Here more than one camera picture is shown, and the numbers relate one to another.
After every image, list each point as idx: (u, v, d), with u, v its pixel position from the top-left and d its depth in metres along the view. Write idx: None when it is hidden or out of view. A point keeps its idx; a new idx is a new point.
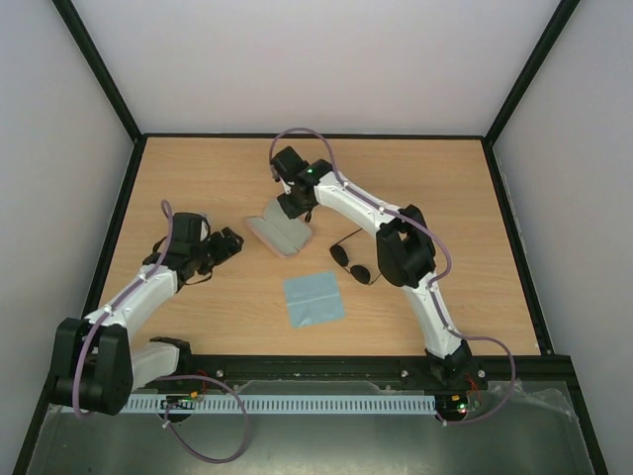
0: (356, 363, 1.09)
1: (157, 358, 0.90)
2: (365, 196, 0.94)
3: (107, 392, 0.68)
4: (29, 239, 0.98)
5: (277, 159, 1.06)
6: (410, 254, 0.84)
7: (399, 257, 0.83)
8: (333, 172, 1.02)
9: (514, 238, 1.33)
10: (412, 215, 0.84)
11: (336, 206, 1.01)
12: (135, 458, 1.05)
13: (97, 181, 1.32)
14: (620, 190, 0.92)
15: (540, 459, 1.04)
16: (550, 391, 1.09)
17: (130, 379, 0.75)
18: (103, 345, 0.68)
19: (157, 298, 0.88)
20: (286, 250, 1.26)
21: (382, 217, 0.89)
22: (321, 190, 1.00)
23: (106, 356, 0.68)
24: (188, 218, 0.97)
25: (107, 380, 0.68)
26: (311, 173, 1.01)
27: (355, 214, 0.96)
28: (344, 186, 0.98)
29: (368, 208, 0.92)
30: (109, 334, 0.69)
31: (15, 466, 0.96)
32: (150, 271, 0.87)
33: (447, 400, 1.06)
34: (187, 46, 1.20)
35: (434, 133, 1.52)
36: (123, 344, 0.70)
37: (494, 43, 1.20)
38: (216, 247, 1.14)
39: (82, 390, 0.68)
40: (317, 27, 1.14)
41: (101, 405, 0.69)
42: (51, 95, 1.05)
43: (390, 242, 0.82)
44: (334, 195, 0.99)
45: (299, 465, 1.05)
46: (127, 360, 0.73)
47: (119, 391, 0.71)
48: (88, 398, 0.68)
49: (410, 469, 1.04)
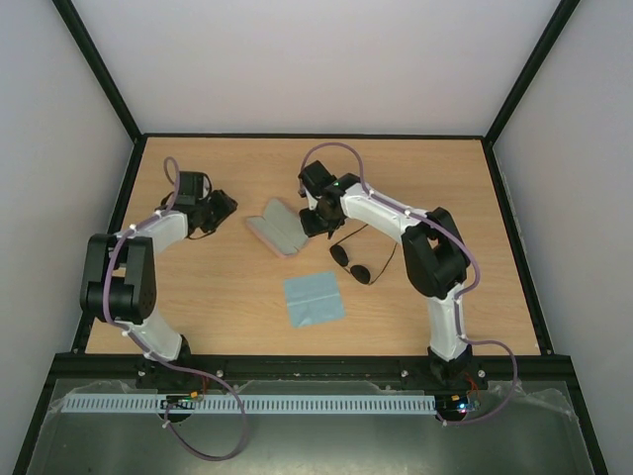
0: (356, 363, 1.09)
1: (165, 332, 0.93)
2: (391, 203, 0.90)
3: (137, 297, 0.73)
4: (28, 239, 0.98)
5: (306, 174, 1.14)
6: (440, 262, 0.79)
7: (427, 265, 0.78)
8: (360, 184, 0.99)
9: (514, 238, 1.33)
10: (442, 218, 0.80)
11: (364, 216, 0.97)
12: (135, 459, 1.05)
13: (97, 181, 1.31)
14: (620, 189, 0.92)
15: (540, 459, 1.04)
16: (549, 391, 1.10)
17: (153, 293, 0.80)
18: (132, 252, 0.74)
19: (171, 233, 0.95)
20: (286, 250, 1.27)
21: (407, 221, 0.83)
22: (347, 201, 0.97)
23: (135, 263, 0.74)
24: (193, 175, 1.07)
25: (137, 284, 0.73)
26: (337, 185, 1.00)
27: (381, 221, 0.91)
28: (369, 194, 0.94)
29: (393, 213, 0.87)
30: (135, 242, 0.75)
31: (15, 466, 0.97)
32: (164, 212, 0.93)
33: (447, 400, 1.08)
34: (187, 45, 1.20)
35: (434, 133, 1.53)
36: (149, 252, 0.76)
37: (495, 44, 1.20)
38: (218, 205, 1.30)
39: (114, 299, 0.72)
40: (317, 27, 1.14)
41: (133, 311, 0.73)
42: (51, 94, 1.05)
43: (415, 246, 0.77)
44: (360, 203, 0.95)
45: (299, 465, 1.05)
46: (151, 272, 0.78)
47: (146, 299, 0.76)
48: (120, 306, 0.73)
49: (410, 469, 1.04)
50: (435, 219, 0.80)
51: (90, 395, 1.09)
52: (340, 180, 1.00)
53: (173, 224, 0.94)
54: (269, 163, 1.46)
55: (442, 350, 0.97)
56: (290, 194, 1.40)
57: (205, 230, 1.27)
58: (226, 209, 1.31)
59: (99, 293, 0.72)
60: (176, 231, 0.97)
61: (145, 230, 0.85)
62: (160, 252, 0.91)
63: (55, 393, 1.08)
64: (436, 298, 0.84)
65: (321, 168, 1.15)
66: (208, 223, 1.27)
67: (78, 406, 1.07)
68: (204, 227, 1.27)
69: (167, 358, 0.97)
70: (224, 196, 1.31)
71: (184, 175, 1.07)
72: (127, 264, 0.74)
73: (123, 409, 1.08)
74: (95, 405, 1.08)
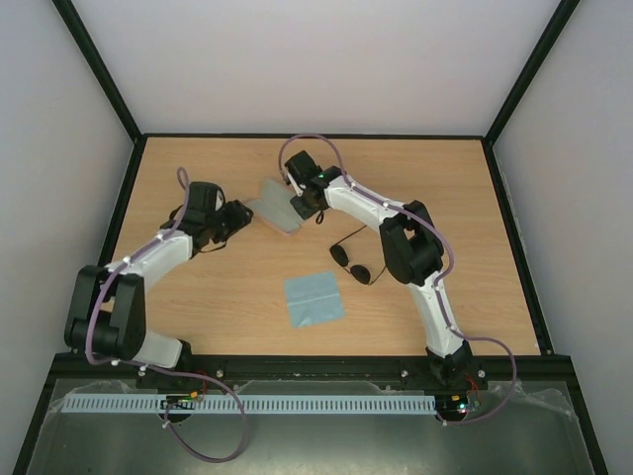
0: (357, 363, 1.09)
1: (161, 344, 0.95)
2: (370, 194, 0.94)
3: (122, 339, 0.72)
4: (28, 240, 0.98)
5: (292, 163, 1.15)
6: (417, 252, 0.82)
7: (404, 254, 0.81)
8: (343, 176, 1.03)
9: (514, 238, 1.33)
10: (417, 210, 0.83)
11: (346, 208, 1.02)
12: (135, 459, 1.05)
13: (97, 181, 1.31)
14: (621, 190, 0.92)
15: (540, 459, 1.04)
16: (549, 391, 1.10)
17: (140, 329, 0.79)
18: (121, 291, 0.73)
19: (171, 259, 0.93)
20: (288, 228, 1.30)
21: (386, 212, 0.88)
22: (331, 194, 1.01)
23: (123, 302, 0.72)
24: (204, 188, 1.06)
25: (121, 327, 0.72)
26: (321, 178, 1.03)
27: (361, 212, 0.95)
28: (351, 186, 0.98)
29: (373, 205, 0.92)
30: (126, 281, 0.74)
31: (15, 466, 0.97)
32: (166, 235, 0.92)
33: (447, 400, 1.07)
34: (188, 46, 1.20)
35: (435, 133, 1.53)
36: (138, 293, 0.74)
37: (495, 43, 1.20)
38: (230, 217, 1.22)
39: (97, 338, 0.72)
40: (318, 26, 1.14)
41: (117, 349, 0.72)
42: (51, 94, 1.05)
43: (393, 237, 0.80)
44: (344, 196, 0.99)
45: (299, 465, 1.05)
46: (140, 309, 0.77)
47: (133, 337, 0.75)
48: (103, 345, 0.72)
49: (410, 469, 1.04)
50: (411, 210, 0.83)
51: (90, 395, 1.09)
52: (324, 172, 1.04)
53: (174, 249, 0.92)
54: (269, 163, 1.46)
55: (442, 349, 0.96)
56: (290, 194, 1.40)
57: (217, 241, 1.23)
58: (239, 222, 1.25)
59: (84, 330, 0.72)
60: (178, 256, 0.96)
61: (140, 258, 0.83)
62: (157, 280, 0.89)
63: (56, 393, 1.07)
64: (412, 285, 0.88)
65: (308, 158, 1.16)
66: (220, 237, 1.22)
67: (78, 406, 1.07)
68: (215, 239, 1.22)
69: (165, 366, 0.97)
70: (237, 208, 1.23)
71: (195, 187, 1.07)
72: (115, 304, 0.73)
73: (123, 409, 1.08)
74: (95, 405, 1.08)
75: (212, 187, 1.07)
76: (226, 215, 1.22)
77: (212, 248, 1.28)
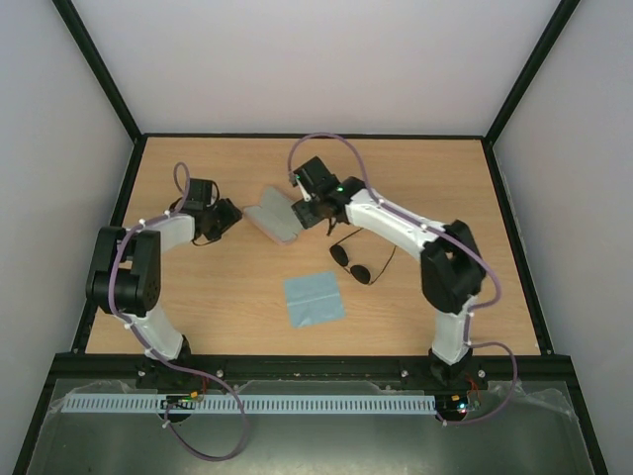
0: (356, 364, 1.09)
1: (166, 332, 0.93)
2: (405, 213, 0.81)
3: (142, 288, 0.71)
4: (29, 239, 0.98)
5: (306, 171, 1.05)
6: (462, 276, 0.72)
7: (445, 281, 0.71)
8: (365, 190, 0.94)
9: (514, 238, 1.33)
10: (460, 231, 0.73)
11: (372, 225, 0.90)
12: (135, 459, 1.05)
13: (97, 180, 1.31)
14: (622, 189, 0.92)
15: (539, 459, 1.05)
16: (550, 391, 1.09)
17: (156, 289, 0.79)
18: (140, 243, 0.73)
19: (178, 233, 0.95)
20: (285, 236, 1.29)
21: (424, 236, 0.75)
22: (354, 209, 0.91)
23: (142, 252, 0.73)
24: (201, 183, 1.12)
25: (142, 276, 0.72)
26: (341, 192, 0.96)
27: (394, 233, 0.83)
28: (379, 203, 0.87)
29: (408, 225, 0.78)
30: (143, 235, 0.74)
31: (15, 467, 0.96)
32: (173, 213, 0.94)
33: (447, 400, 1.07)
34: (189, 47, 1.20)
35: (435, 133, 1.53)
36: (157, 246, 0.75)
37: (497, 44, 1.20)
38: (224, 213, 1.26)
39: (119, 289, 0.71)
40: (318, 26, 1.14)
41: (136, 300, 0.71)
42: (51, 93, 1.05)
43: (435, 263, 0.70)
44: (370, 213, 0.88)
45: (299, 465, 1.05)
46: (157, 267, 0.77)
47: (150, 293, 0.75)
48: (124, 296, 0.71)
49: (410, 469, 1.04)
50: (454, 232, 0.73)
51: (90, 395, 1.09)
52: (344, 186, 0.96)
53: (181, 225, 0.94)
54: (269, 163, 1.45)
55: (445, 356, 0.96)
56: (291, 193, 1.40)
57: (208, 237, 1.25)
58: (232, 218, 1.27)
59: (104, 281, 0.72)
60: (184, 233, 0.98)
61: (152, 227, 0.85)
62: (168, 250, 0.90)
63: (56, 392, 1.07)
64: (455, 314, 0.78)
65: (321, 166, 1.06)
66: (213, 231, 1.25)
67: (78, 406, 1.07)
68: (209, 235, 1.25)
69: (167, 358, 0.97)
70: (228, 204, 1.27)
71: (193, 181, 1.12)
72: (133, 257, 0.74)
73: (123, 409, 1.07)
74: (95, 405, 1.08)
75: (209, 181, 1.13)
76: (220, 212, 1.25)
77: (205, 243, 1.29)
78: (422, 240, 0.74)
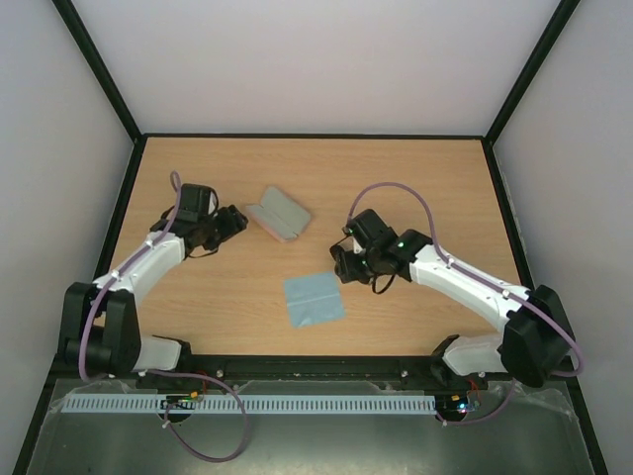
0: (356, 364, 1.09)
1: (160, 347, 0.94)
2: (481, 276, 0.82)
3: (116, 355, 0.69)
4: (28, 238, 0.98)
5: (360, 225, 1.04)
6: (548, 349, 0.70)
7: (534, 356, 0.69)
8: (432, 246, 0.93)
9: (514, 238, 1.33)
10: (546, 298, 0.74)
11: (438, 284, 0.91)
12: (135, 459, 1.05)
13: (96, 180, 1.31)
14: (622, 189, 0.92)
15: (539, 459, 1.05)
16: (550, 391, 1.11)
17: (136, 344, 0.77)
18: (111, 309, 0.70)
19: (161, 264, 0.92)
20: (286, 236, 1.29)
21: (506, 302, 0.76)
22: (420, 268, 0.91)
23: (113, 320, 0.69)
24: (197, 189, 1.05)
25: (115, 344, 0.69)
26: (403, 247, 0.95)
27: (467, 296, 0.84)
28: (449, 262, 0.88)
29: (487, 289, 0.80)
30: (115, 298, 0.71)
31: (15, 466, 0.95)
32: (157, 239, 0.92)
33: (447, 400, 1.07)
34: (189, 47, 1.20)
35: (435, 133, 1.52)
36: (131, 308, 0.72)
37: (497, 44, 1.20)
38: (224, 223, 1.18)
39: (90, 355, 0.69)
40: (317, 26, 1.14)
41: (110, 367, 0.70)
42: (50, 92, 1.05)
43: (524, 336, 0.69)
44: (438, 272, 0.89)
45: (299, 465, 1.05)
46: (134, 325, 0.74)
47: (127, 354, 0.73)
48: (96, 361, 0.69)
49: (410, 469, 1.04)
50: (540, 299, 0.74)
51: (90, 395, 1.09)
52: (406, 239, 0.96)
53: (162, 255, 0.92)
54: (269, 163, 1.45)
55: (455, 367, 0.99)
56: (291, 193, 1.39)
57: (207, 246, 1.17)
58: (232, 228, 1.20)
59: (76, 344, 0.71)
60: (169, 258, 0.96)
61: (130, 270, 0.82)
62: (150, 285, 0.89)
63: (55, 393, 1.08)
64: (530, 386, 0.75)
65: (377, 220, 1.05)
66: (212, 240, 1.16)
67: (77, 406, 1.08)
68: (207, 244, 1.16)
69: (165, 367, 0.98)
70: (233, 214, 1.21)
71: (188, 188, 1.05)
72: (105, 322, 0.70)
73: (124, 409, 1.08)
74: (94, 405, 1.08)
75: (207, 189, 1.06)
76: (222, 222, 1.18)
77: (202, 254, 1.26)
78: (506, 309, 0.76)
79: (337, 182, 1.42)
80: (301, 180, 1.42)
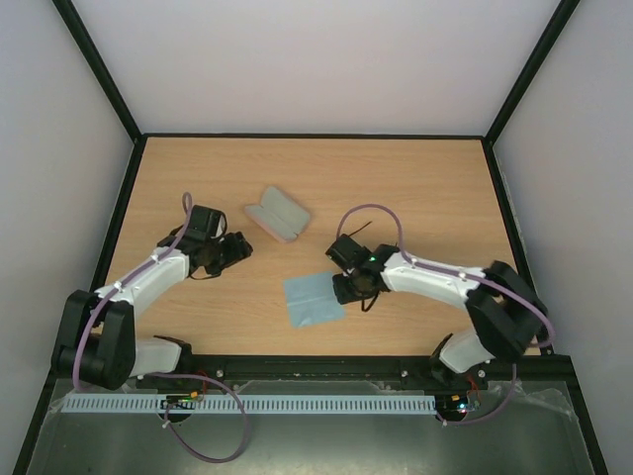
0: (356, 364, 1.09)
1: (160, 352, 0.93)
2: (439, 267, 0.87)
3: (110, 366, 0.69)
4: (28, 238, 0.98)
5: (335, 249, 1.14)
6: (513, 321, 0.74)
7: (500, 328, 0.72)
8: (399, 252, 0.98)
9: (514, 237, 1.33)
10: (502, 271, 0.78)
11: (409, 285, 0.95)
12: (135, 459, 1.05)
13: (96, 181, 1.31)
14: (622, 189, 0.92)
15: (539, 459, 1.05)
16: (549, 391, 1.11)
17: (132, 359, 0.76)
18: (109, 319, 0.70)
19: (165, 279, 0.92)
20: (287, 236, 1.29)
21: (465, 284, 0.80)
22: (390, 274, 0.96)
23: (110, 330, 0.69)
24: (207, 212, 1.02)
25: (109, 355, 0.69)
26: (374, 260, 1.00)
27: (433, 288, 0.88)
28: (412, 262, 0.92)
29: (447, 277, 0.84)
30: (116, 309, 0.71)
31: (16, 466, 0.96)
32: (162, 254, 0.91)
33: (447, 400, 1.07)
34: (188, 47, 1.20)
35: (435, 133, 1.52)
36: (129, 322, 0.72)
37: (497, 44, 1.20)
38: (229, 247, 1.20)
39: (85, 364, 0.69)
40: (317, 26, 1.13)
41: (102, 379, 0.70)
42: (50, 91, 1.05)
43: (486, 311, 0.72)
44: (406, 274, 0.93)
45: (298, 465, 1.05)
46: (131, 338, 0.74)
47: (120, 368, 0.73)
48: (89, 371, 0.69)
49: (410, 469, 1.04)
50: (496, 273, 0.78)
51: (89, 395, 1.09)
52: (376, 253, 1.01)
53: (168, 270, 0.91)
54: (269, 163, 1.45)
55: (453, 365, 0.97)
56: (291, 193, 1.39)
57: (209, 270, 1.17)
58: (237, 254, 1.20)
59: (72, 353, 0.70)
60: (173, 274, 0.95)
61: (133, 283, 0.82)
62: (152, 299, 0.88)
63: (55, 393, 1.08)
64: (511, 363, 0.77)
65: (351, 243, 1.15)
66: (215, 265, 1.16)
67: (77, 406, 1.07)
68: (210, 269, 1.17)
69: (165, 369, 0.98)
70: (238, 239, 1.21)
71: (199, 209, 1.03)
72: (103, 332, 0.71)
73: (123, 409, 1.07)
74: (95, 405, 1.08)
75: (217, 212, 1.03)
76: (226, 246, 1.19)
77: (203, 276, 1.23)
78: (465, 289, 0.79)
79: (337, 182, 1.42)
80: (301, 180, 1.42)
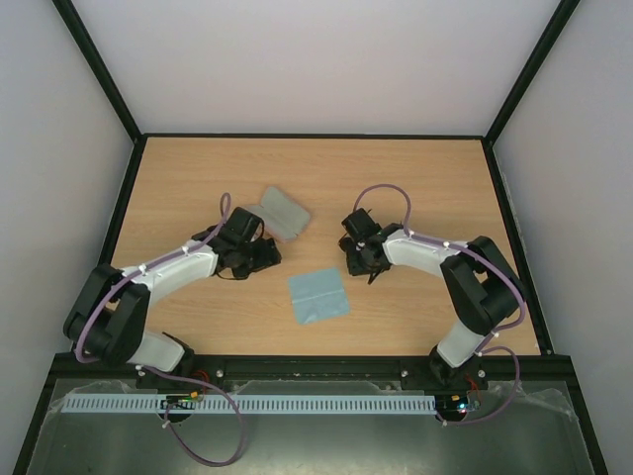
0: (356, 364, 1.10)
1: (163, 351, 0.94)
2: (429, 239, 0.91)
3: (113, 346, 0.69)
4: (28, 237, 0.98)
5: (349, 222, 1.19)
6: (488, 293, 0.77)
7: (471, 296, 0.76)
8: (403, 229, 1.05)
9: (514, 238, 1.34)
10: (485, 245, 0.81)
11: (405, 257, 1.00)
12: (135, 458, 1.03)
13: (96, 181, 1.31)
14: (621, 188, 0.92)
15: (542, 459, 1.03)
16: (549, 391, 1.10)
17: (135, 342, 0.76)
18: (125, 299, 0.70)
19: (190, 271, 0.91)
20: (287, 236, 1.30)
21: (446, 252, 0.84)
22: (389, 244, 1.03)
23: (123, 311, 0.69)
24: (249, 216, 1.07)
25: (115, 334, 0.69)
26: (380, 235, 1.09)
27: (421, 257, 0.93)
28: (409, 235, 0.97)
29: (433, 247, 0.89)
30: (133, 291, 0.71)
31: (15, 466, 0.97)
32: (193, 247, 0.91)
33: (447, 400, 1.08)
34: (188, 47, 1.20)
35: (435, 133, 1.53)
36: (140, 307, 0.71)
37: (496, 44, 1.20)
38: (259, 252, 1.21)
39: (90, 337, 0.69)
40: (317, 25, 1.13)
41: (103, 355, 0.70)
42: (50, 91, 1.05)
43: (457, 275, 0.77)
44: (404, 244, 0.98)
45: (298, 465, 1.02)
46: (139, 322, 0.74)
47: (122, 349, 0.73)
48: (93, 345, 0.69)
49: (411, 469, 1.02)
50: (478, 246, 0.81)
51: (90, 395, 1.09)
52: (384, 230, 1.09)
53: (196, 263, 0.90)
54: (269, 163, 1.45)
55: (449, 356, 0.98)
56: (290, 193, 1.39)
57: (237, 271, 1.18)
58: (270, 257, 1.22)
59: (82, 323, 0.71)
60: (200, 269, 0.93)
61: (156, 269, 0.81)
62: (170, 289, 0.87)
63: (56, 393, 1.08)
64: (485, 333, 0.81)
65: (365, 217, 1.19)
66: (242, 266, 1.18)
67: (77, 406, 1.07)
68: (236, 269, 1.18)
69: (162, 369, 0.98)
70: (269, 246, 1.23)
71: (241, 212, 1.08)
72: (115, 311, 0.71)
73: (123, 409, 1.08)
74: (94, 405, 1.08)
75: (257, 219, 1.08)
76: (256, 250, 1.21)
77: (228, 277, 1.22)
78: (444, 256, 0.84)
79: (337, 182, 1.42)
80: (301, 180, 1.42)
